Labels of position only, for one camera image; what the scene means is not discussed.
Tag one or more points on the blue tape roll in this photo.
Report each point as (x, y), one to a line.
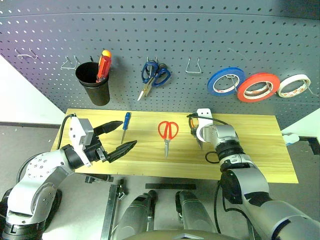
(212, 85)

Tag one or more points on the white blue plastic object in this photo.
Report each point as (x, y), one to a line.
(291, 139)

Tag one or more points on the black flat strip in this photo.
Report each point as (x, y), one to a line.
(170, 186)

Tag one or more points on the silver robot leg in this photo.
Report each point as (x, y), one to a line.
(136, 215)
(195, 215)

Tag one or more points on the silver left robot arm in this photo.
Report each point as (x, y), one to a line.
(37, 175)

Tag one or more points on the silver left robot leg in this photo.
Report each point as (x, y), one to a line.
(136, 215)

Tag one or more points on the grey robot torso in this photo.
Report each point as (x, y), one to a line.
(180, 235)

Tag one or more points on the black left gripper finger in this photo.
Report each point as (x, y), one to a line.
(122, 150)
(108, 127)

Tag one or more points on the silver right robot leg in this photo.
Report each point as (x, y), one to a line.
(195, 215)

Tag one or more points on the grey metal pegboard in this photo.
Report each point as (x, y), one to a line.
(160, 30)

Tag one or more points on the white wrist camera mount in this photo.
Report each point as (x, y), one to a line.
(77, 132)
(203, 116)

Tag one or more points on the metal table frame leg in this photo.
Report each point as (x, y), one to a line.
(110, 212)

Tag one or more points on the white tape roll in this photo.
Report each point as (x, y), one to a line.
(291, 80)

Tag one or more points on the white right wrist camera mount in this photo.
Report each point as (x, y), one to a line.
(203, 116)

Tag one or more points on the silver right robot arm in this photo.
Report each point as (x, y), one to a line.
(250, 180)

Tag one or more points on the black plastic cup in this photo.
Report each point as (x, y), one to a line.
(98, 92)

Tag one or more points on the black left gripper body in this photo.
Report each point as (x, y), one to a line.
(93, 151)

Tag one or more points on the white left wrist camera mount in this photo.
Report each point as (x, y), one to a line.
(77, 132)

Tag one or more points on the red tape roll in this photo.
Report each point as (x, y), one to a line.
(257, 78)

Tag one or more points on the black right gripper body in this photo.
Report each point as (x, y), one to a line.
(194, 129)

